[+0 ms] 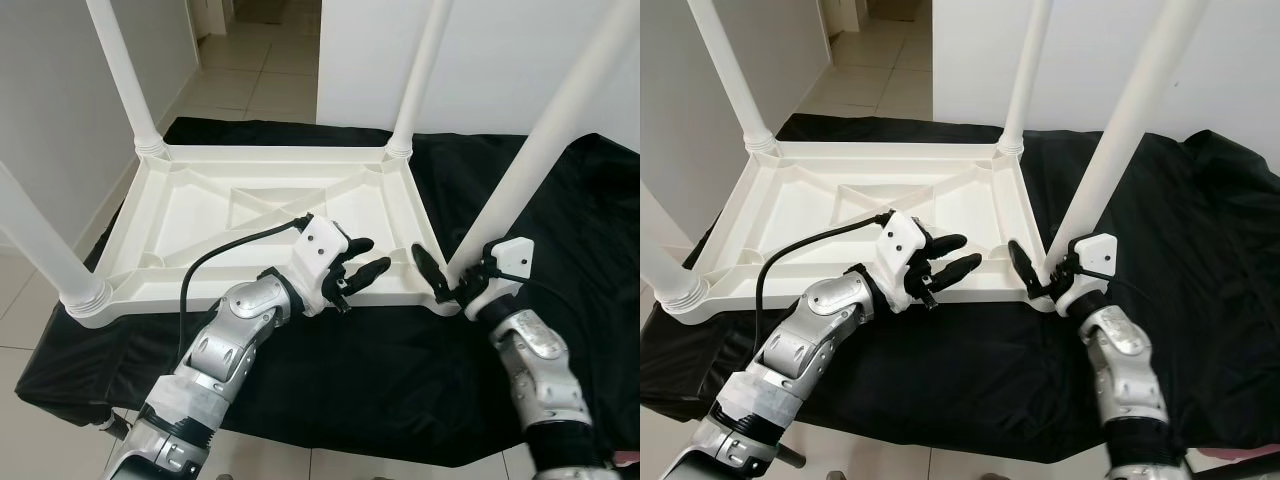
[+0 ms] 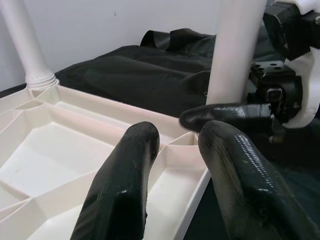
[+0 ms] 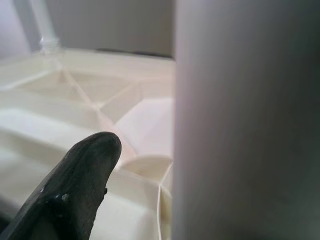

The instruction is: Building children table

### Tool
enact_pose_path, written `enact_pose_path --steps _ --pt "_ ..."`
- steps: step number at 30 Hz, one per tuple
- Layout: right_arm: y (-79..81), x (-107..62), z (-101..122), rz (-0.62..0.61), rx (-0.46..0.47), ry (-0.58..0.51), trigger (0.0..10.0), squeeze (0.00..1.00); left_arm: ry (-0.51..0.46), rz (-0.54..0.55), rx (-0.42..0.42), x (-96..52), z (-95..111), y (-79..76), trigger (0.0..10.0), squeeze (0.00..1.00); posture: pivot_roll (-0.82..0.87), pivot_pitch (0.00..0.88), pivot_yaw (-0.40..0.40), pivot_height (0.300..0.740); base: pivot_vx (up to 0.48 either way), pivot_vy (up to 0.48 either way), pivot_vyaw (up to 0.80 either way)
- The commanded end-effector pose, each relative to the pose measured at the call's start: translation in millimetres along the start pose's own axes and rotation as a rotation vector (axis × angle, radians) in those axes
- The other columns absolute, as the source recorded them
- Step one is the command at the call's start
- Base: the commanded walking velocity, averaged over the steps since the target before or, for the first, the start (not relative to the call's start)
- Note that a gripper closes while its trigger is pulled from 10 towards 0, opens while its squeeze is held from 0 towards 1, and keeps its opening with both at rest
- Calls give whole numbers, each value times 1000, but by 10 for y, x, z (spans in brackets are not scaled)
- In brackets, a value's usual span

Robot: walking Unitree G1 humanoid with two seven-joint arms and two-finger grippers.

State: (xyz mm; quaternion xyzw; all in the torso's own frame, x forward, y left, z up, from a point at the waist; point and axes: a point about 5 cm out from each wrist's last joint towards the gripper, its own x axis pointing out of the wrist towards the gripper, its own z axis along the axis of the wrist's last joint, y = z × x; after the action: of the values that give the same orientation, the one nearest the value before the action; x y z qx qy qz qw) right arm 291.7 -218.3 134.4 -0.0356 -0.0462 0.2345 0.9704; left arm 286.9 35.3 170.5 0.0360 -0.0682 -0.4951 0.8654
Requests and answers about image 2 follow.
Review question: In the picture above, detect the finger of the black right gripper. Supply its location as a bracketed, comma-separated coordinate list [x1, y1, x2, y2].
[183, 70, 211, 98]
[179, 102, 274, 133]

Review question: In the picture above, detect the white plastic children table top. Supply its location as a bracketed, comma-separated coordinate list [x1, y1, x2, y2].
[0, 83, 212, 240]

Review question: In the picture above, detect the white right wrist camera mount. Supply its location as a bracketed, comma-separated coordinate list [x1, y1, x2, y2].
[282, 0, 320, 129]

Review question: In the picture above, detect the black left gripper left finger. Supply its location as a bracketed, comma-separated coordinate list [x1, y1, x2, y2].
[70, 121, 161, 240]

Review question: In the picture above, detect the white plastic table leg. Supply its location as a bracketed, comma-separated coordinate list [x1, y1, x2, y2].
[0, 0, 60, 90]
[205, 0, 266, 106]

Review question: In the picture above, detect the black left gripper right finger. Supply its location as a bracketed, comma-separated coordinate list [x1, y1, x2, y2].
[197, 119, 315, 240]

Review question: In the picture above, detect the black cloth table cover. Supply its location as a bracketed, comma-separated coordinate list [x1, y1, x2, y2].
[0, 28, 320, 240]

